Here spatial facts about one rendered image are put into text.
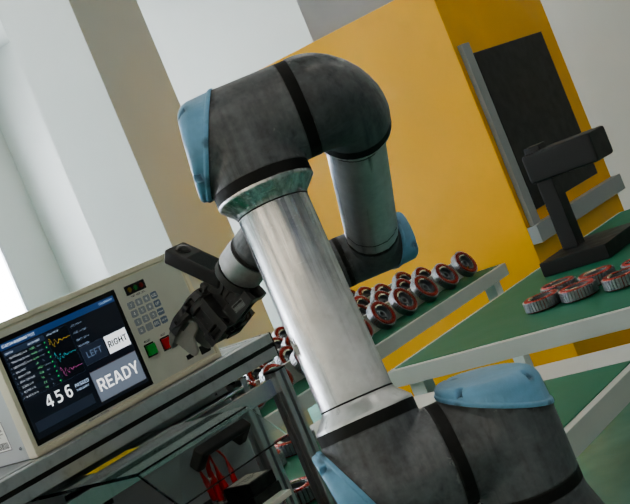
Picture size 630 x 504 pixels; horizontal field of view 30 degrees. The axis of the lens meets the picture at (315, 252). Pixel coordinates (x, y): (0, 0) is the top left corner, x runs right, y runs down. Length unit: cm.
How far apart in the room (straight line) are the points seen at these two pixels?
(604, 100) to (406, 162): 186
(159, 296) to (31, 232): 800
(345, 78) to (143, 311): 79
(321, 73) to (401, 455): 43
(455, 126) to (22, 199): 542
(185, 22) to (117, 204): 284
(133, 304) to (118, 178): 395
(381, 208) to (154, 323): 60
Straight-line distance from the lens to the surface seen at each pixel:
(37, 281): 992
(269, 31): 813
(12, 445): 187
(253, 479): 200
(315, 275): 130
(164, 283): 206
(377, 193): 152
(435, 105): 536
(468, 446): 128
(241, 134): 131
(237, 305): 182
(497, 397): 127
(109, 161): 595
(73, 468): 183
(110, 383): 193
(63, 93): 607
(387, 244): 165
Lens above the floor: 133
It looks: 3 degrees down
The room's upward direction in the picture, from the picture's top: 23 degrees counter-clockwise
